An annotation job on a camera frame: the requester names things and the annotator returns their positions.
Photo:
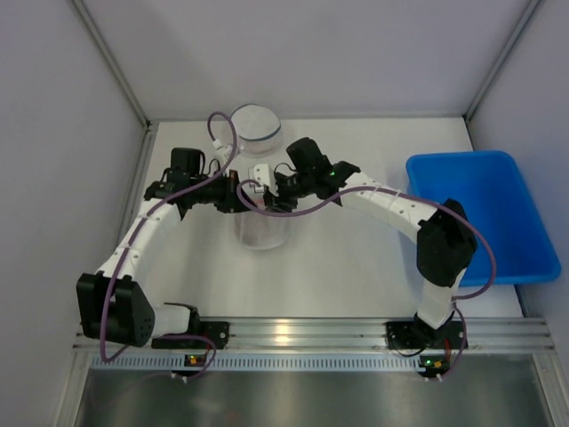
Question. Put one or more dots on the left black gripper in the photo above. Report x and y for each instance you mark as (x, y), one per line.
(229, 194)

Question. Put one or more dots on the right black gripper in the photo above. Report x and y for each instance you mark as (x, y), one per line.
(273, 198)

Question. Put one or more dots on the pink trimmed mesh laundry bag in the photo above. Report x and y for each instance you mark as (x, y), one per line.
(283, 223)

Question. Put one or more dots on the red bra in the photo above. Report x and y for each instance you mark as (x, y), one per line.
(259, 231)

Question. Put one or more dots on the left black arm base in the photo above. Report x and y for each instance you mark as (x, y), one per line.
(207, 335)

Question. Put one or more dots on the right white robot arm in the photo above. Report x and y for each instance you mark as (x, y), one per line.
(445, 245)

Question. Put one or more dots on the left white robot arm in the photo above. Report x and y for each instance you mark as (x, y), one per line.
(112, 301)

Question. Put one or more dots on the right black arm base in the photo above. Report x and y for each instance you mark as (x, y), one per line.
(410, 336)

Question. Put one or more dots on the blue plastic bin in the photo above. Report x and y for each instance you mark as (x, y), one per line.
(497, 202)

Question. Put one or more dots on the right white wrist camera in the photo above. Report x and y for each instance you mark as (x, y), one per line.
(263, 176)

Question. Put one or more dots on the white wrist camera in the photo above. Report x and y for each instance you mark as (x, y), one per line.
(263, 176)
(224, 153)

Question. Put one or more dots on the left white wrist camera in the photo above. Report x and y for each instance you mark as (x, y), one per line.
(224, 153)

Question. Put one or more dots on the aluminium front rail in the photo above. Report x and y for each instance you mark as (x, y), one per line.
(366, 335)

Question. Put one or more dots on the slotted grey cable duct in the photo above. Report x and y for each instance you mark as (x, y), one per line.
(242, 362)

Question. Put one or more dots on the left aluminium frame post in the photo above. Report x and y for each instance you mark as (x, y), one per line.
(93, 30)

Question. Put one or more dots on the aluminium frame post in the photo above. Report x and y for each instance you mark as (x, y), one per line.
(93, 30)
(513, 39)

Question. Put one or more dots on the right aluminium frame post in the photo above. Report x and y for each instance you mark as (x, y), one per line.
(513, 39)

